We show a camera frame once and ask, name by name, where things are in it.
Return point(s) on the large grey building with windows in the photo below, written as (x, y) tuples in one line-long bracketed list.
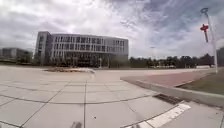
[(83, 49)]

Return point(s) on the low planting bed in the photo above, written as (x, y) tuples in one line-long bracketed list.
[(68, 70)]

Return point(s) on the grey stone slab plaza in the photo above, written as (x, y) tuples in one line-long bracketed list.
[(66, 100)]

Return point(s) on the red brick path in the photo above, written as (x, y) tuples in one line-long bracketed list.
[(170, 79)]

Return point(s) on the row of dark trees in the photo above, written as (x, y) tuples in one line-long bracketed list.
[(173, 62)]

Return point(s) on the dark drain grate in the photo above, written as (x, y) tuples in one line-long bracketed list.
[(167, 98)]

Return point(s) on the robot's own part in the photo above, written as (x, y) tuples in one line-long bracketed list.
[(76, 125)]

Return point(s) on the grey stone kerb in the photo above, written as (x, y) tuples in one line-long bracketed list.
[(186, 94)]

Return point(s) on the low grey building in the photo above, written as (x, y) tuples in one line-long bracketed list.
[(13, 54)]

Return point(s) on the grass patch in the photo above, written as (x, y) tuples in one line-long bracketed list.
[(210, 84)]

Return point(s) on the lamp pole with red ornament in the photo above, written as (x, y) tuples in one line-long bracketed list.
[(212, 43)]

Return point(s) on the dark building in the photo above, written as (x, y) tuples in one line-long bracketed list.
[(221, 57)]

